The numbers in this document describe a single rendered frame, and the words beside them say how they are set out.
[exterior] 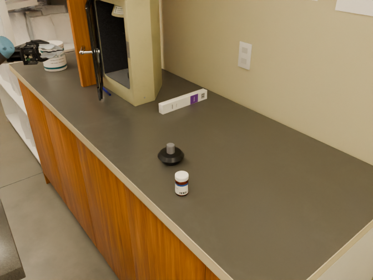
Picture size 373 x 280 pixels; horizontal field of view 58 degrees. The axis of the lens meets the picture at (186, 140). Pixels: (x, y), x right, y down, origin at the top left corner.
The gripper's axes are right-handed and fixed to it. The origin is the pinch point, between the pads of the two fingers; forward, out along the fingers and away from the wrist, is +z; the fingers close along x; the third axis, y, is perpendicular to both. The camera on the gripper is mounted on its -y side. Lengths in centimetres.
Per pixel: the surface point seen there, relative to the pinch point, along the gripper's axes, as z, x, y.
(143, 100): 33.4, -24.6, 4.8
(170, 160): 38, -23, 58
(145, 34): 36.5, 5.5, 3.1
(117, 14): 25.7, 12.6, -4.2
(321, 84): 97, -6, 45
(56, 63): -11, -21, -50
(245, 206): 56, -26, 81
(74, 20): 5.4, 7.2, -22.6
